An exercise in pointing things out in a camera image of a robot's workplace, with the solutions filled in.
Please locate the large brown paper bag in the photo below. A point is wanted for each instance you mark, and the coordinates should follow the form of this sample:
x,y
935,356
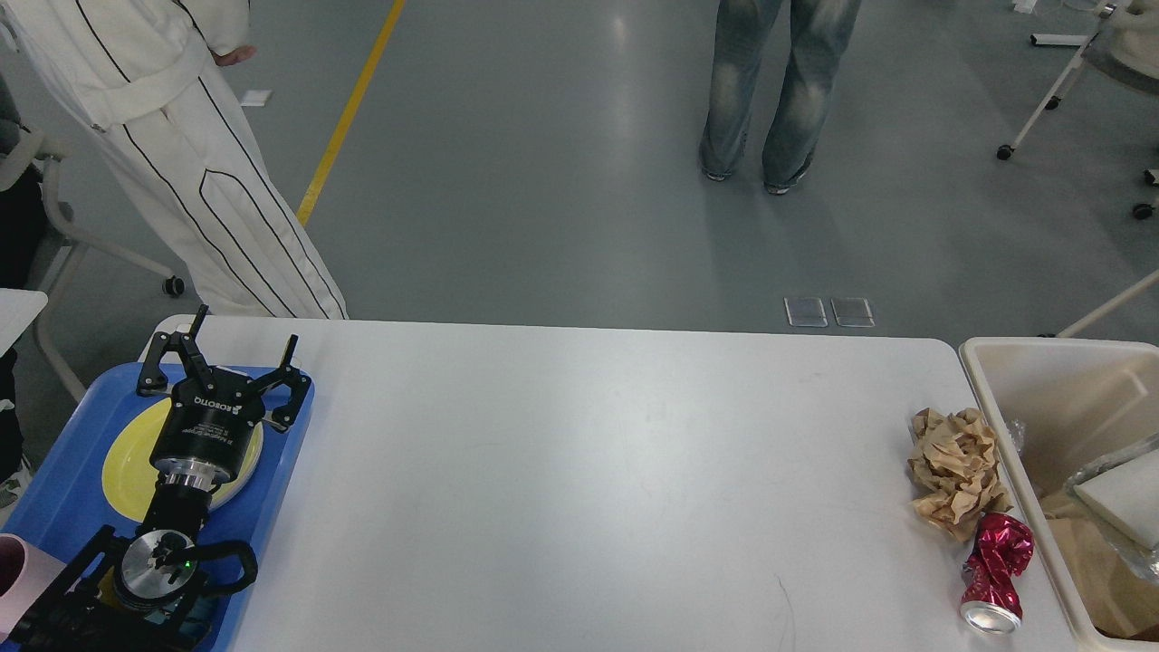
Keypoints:
x,y
1119,604

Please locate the clear plastic wrap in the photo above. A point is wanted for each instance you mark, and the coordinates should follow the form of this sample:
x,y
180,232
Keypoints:
x,y
1141,561

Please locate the floor outlet plate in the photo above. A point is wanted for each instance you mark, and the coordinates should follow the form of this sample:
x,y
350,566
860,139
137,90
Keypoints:
x,y
812,312

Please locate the white chair base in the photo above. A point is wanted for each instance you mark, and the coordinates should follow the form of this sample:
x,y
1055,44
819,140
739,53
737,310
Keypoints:
x,y
1140,211
66,244

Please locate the pink ribbed cup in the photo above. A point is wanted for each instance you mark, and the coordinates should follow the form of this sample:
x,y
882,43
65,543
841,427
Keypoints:
x,y
26,572

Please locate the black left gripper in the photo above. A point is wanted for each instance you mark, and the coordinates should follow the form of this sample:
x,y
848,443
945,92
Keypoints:
x,y
213,411

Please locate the left white chair base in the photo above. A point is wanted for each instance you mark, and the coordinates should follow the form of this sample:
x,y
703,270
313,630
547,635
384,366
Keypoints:
x,y
66,244

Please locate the brown paper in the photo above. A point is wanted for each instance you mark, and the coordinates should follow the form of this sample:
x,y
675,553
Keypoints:
x,y
955,460

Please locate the yellow plastic plate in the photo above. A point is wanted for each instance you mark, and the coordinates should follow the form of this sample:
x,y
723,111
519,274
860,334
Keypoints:
x,y
129,479

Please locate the person in white tracksuit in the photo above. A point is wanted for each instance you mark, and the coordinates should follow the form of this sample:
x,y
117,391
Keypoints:
x,y
145,78

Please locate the white rolling stand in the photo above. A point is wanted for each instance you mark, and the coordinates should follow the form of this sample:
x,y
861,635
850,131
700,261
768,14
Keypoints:
x,y
1093,51

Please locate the beige plastic bin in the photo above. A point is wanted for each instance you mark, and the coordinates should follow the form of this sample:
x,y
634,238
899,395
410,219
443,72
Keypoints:
x,y
1058,404

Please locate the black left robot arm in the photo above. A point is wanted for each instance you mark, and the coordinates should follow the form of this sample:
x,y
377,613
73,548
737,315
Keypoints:
x,y
144,527

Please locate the red foil wrapper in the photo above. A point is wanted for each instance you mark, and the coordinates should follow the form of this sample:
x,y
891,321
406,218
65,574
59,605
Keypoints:
x,y
1002,550

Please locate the seated person in black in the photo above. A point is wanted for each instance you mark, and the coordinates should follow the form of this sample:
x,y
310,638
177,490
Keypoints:
x,y
23,226

